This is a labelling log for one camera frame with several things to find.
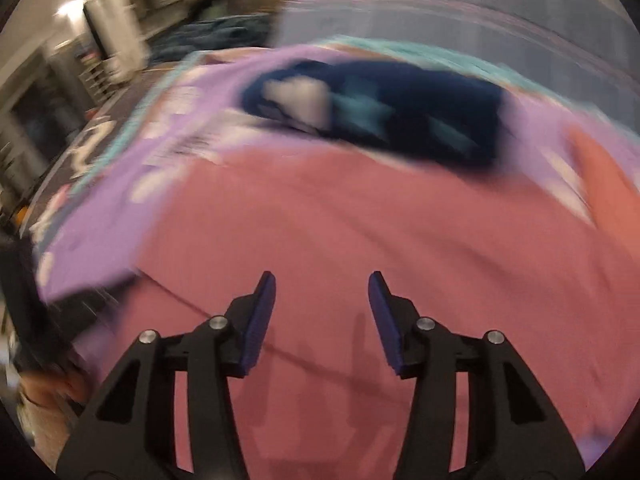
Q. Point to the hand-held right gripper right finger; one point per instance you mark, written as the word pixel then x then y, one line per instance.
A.
pixel 385 325

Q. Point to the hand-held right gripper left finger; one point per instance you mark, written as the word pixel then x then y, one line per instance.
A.
pixel 260 320

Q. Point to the pink garment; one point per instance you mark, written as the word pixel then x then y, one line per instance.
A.
pixel 350 220

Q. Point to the purple floral bedsheet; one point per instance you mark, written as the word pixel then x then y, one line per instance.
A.
pixel 100 220

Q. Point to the dark blue garment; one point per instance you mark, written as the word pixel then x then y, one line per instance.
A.
pixel 430 110

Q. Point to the orange folded cloth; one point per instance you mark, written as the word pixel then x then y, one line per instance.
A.
pixel 605 185

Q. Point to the dark blue blanket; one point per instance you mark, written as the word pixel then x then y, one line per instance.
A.
pixel 215 35

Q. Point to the white shelf rack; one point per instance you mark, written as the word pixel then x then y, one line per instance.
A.
pixel 97 80

